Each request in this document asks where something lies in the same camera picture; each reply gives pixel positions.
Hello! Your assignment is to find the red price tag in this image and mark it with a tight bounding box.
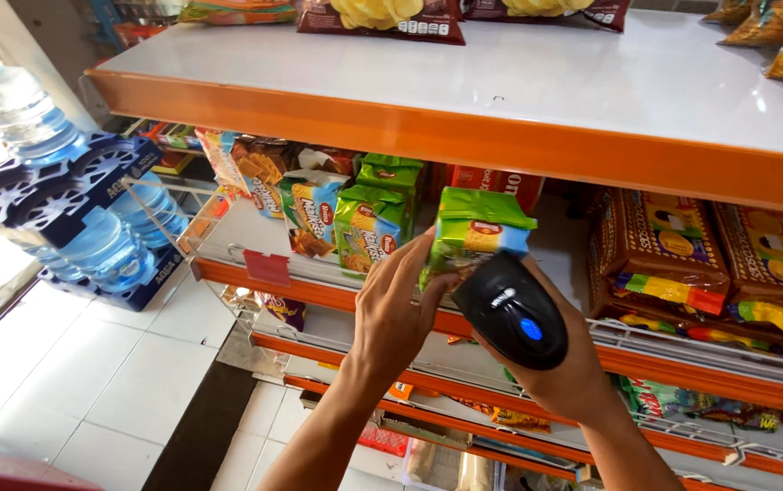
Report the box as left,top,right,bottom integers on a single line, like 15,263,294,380
242,249,292,288

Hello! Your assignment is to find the blue rack of water jugs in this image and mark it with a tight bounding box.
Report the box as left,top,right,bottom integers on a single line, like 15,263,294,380
0,49,192,313

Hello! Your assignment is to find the person's left hand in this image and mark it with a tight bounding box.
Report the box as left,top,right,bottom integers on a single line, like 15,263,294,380
352,228,461,402

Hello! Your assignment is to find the pink striped snack packet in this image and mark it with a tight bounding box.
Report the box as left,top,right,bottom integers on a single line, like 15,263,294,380
194,127,246,200

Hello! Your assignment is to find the white wire shelf divider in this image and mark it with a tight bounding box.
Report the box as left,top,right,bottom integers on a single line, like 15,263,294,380
121,176,259,331

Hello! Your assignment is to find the black barcode scanner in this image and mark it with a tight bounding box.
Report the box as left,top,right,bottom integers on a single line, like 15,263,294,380
451,250,569,372

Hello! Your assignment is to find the orange white shelf unit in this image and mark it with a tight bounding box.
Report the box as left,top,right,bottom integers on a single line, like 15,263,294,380
83,10,783,491

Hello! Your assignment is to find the brown cracker packet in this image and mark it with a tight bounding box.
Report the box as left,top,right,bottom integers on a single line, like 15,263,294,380
230,135,298,220

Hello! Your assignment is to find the orange snack packet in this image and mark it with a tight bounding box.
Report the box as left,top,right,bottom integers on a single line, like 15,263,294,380
489,406,552,435

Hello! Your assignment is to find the maroon chips bag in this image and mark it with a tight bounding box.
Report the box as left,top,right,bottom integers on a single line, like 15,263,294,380
462,0,632,34
295,0,467,46

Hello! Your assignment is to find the red plastic object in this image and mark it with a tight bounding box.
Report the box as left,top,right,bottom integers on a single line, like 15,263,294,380
0,451,104,491

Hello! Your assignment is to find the red plastic basket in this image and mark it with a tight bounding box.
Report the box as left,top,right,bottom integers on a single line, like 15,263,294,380
356,421,410,458

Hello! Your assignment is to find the white green biscuit packet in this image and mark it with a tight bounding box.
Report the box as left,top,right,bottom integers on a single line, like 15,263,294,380
278,168,351,261

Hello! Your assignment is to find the background shelf of goods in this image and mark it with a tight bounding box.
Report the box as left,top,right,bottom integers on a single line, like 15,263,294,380
89,0,189,54

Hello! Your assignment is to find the purple snack packet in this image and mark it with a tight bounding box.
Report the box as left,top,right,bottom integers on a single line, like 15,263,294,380
254,292,308,334

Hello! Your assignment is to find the orange green snack bag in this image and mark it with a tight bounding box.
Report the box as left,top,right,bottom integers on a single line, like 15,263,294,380
178,0,297,27

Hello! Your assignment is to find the red biscuit packet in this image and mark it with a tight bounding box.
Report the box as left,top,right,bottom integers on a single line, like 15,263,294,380
447,165,545,214

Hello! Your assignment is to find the person's right hand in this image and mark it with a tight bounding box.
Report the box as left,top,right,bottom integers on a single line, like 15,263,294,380
471,255,612,426

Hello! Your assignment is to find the green candy packet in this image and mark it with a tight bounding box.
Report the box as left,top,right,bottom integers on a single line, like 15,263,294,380
618,374,783,433

